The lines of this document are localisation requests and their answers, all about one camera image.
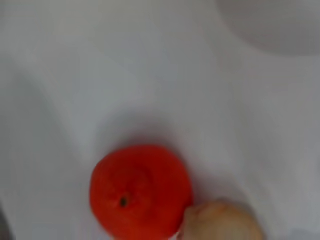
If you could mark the orange tangerine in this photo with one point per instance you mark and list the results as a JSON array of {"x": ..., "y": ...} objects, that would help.
[{"x": 140, "y": 192}]

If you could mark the orange striped bread roll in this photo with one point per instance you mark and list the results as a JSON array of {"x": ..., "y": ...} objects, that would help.
[{"x": 225, "y": 222}]

